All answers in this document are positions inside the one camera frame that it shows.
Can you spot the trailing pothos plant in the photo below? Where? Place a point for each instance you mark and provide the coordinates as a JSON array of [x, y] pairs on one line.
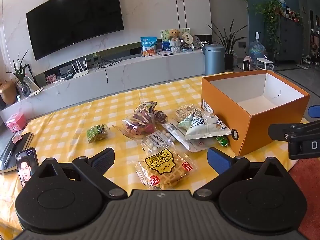
[[271, 17]]

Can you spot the brown teddy bear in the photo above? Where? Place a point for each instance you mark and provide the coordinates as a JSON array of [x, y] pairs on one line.
[[174, 34]]

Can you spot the yellow checked tablecloth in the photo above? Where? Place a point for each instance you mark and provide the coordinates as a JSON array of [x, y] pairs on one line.
[[75, 120]]

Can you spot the loose papers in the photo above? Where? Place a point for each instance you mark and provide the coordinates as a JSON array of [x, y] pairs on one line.
[[35, 93]]

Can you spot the pink box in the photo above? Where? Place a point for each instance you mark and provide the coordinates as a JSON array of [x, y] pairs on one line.
[[16, 122]]

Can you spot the small photo frame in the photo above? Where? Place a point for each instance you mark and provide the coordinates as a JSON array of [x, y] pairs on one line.
[[50, 79]]

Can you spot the green snack packet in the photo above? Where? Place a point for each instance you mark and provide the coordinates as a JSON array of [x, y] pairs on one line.
[[96, 133]]

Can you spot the blue water jug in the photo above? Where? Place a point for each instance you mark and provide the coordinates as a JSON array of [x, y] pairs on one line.
[[257, 50]]

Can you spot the black notebook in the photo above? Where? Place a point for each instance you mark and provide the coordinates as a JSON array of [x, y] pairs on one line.
[[10, 155]]

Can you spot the clear red candy packet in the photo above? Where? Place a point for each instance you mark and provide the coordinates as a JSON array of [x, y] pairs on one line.
[[137, 123]]

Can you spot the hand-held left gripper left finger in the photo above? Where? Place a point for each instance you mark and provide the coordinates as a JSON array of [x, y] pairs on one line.
[[105, 158]]

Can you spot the orange cardboard box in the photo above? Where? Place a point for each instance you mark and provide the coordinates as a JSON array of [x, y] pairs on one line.
[[262, 127]]

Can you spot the small blue box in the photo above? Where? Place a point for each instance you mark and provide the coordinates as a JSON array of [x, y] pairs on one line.
[[188, 49]]

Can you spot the long-leaf potted plant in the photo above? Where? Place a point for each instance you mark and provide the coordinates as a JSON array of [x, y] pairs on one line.
[[228, 60]]

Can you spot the white marble television console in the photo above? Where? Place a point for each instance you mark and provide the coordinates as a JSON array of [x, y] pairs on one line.
[[130, 72]]

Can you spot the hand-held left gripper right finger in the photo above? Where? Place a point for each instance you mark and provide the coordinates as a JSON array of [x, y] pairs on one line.
[[218, 161]]

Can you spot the small white set-top box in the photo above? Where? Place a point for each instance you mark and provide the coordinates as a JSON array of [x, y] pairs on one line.
[[165, 53]]

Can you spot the golden vase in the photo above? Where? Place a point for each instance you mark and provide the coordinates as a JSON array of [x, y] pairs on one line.
[[7, 93]]

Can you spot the yellow waffle packet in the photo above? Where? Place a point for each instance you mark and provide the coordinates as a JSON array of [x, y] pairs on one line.
[[165, 168]]

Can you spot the bottle-shaped cola candy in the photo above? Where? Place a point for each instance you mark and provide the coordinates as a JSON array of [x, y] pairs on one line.
[[161, 117]]

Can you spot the white green pillow packet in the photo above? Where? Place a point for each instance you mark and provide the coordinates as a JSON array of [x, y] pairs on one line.
[[202, 128]]

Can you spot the teddy bear in basket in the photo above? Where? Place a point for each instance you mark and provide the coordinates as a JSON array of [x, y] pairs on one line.
[[164, 41]]

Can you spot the blue snack bag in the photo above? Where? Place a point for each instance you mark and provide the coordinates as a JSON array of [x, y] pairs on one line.
[[148, 47]]

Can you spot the wall socket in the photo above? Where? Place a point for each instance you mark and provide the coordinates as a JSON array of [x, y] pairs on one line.
[[243, 45]]

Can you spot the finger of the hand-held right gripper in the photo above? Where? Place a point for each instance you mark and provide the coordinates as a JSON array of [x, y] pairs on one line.
[[280, 131], [315, 111]]

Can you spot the white round stool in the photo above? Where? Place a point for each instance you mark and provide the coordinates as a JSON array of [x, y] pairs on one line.
[[265, 62]]

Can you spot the long white snack packet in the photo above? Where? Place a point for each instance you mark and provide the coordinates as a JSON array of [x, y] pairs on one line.
[[178, 136]]

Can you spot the clear rice crisp packet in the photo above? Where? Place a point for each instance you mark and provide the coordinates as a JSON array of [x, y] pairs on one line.
[[185, 110]]

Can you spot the smartphone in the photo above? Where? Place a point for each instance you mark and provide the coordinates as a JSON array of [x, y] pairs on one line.
[[26, 165]]

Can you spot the grey pedal trash bin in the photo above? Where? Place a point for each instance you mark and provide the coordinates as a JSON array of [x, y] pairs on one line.
[[214, 60]]

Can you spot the white router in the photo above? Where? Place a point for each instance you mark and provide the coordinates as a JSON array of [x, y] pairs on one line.
[[81, 72]]

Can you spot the black flat television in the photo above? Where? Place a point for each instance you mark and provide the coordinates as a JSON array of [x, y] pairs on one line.
[[75, 17]]

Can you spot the pink space heater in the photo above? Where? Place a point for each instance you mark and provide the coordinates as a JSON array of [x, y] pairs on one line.
[[248, 63]]

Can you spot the dark grey cabinet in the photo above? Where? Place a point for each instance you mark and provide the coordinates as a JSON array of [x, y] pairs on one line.
[[291, 40]]

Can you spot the plant in glass vase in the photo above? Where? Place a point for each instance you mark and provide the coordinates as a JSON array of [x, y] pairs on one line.
[[25, 88]]

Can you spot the clear white ball snack packet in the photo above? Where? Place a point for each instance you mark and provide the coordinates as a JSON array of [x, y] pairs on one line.
[[157, 140]]

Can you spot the decorative plate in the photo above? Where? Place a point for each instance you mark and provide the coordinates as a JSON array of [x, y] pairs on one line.
[[197, 41]]

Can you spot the reddish rug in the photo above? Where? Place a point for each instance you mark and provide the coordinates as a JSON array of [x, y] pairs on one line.
[[307, 192]]

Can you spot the round paper fan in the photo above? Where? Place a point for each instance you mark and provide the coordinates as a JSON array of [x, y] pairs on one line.
[[187, 38]]

